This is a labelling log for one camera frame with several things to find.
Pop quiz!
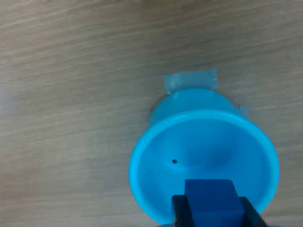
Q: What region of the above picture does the blue-grey tape patch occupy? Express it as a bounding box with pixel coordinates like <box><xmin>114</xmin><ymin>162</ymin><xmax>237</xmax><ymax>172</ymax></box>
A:
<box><xmin>162</xmin><ymin>69</ymin><xmax>218</xmax><ymax>96</ymax></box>
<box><xmin>238</xmin><ymin>105</ymin><xmax>249</xmax><ymax>118</ymax></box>

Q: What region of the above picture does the blue cube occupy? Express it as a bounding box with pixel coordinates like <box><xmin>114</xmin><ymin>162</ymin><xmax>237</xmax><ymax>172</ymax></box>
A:
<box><xmin>184</xmin><ymin>179</ymin><xmax>246</xmax><ymax>227</ymax></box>

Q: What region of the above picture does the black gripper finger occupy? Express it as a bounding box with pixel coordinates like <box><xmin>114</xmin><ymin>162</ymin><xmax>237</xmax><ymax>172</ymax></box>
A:
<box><xmin>239</xmin><ymin>196</ymin><xmax>268</xmax><ymax>227</ymax></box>
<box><xmin>171</xmin><ymin>194</ymin><xmax>197</xmax><ymax>227</ymax></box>

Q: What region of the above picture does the blue plastic cup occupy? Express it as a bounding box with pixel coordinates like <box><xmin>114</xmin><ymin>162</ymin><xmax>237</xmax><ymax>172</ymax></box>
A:
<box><xmin>128</xmin><ymin>87</ymin><xmax>280</xmax><ymax>227</ymax></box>

